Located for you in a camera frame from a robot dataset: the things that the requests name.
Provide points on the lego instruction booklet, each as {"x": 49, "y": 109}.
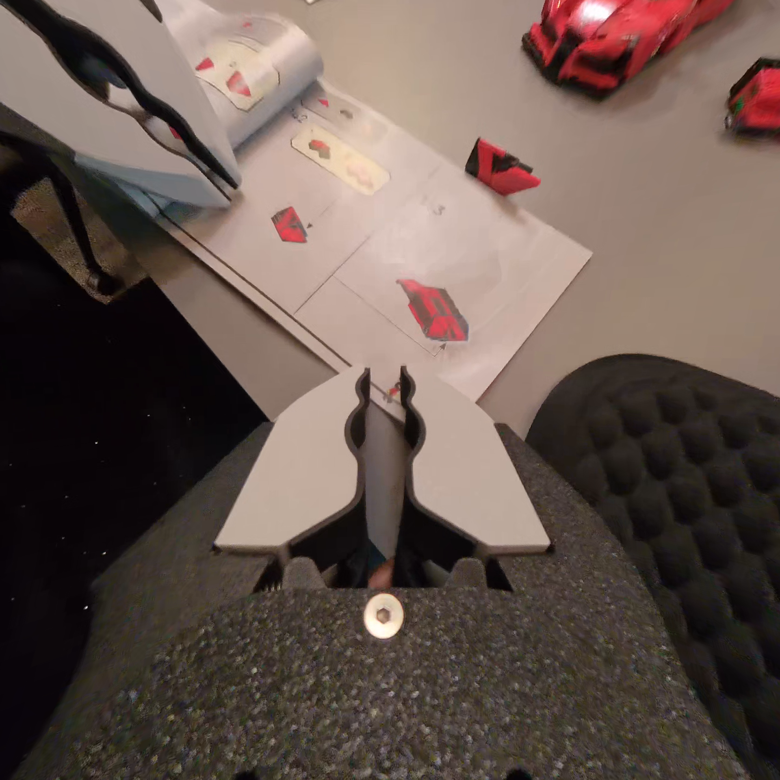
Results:
{"x": 487, "y": 256}

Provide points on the red black lego subassembly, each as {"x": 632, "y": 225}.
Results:
{"x": 506, "y": 173}

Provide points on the black chair leg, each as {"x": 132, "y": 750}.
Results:
{"x": 73, "y": 219}

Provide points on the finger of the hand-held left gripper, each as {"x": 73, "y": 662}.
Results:
{"x": 73, "y": 103}
{"x": 158, "y": 73}

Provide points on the red lego race car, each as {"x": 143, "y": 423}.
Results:
{"x": 609, "y": 36}

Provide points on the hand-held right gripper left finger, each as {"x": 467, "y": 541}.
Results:
{"x": 298, "y": 481}

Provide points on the black bumpy cushion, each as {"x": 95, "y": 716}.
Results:
{"x": 682, "y": 487}

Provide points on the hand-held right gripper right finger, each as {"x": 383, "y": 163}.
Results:
{"x": 475, "y": 487}

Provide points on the red green lego car section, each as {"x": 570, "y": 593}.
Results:
{"x": 755, "y": 100}

